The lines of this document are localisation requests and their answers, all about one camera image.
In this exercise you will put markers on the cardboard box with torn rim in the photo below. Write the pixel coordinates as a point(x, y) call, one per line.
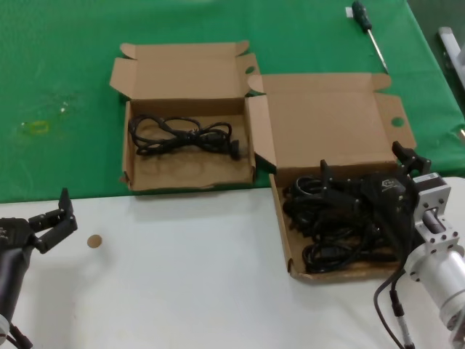
point(181, 80)

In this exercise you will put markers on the round cardboard disc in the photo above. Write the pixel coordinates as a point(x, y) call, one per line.
point(94, 241)

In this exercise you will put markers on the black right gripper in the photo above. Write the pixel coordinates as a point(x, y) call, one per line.
point(392, 203)

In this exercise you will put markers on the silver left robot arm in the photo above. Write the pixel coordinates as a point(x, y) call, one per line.
point(3, 323)

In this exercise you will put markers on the white aluminium profile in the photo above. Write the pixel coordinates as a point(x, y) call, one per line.
point(450, 43)

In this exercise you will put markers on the green tablecloth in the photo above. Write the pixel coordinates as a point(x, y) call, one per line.
point(54, 54)

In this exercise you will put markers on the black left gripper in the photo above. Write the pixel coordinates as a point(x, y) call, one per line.
point(14, 276)

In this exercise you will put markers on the wide cardboard box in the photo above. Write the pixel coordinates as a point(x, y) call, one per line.
point(327, 120)

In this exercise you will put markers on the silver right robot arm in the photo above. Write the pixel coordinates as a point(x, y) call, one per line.
point(443, 269)

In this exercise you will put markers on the small white paper tag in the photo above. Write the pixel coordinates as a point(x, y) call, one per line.
point(348, 12)

